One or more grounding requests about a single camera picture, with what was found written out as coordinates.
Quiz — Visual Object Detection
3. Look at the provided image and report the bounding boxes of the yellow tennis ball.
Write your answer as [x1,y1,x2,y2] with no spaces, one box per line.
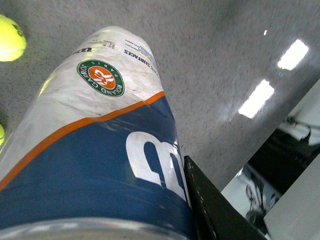
[0,14,27,62]
[0,124,5,146]

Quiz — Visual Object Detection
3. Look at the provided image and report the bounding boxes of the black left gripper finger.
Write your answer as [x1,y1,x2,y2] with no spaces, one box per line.
[184,155,265,240]

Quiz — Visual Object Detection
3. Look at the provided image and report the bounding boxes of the clear tennis ball can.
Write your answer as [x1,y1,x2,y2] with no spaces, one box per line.
[0,26,197,240]

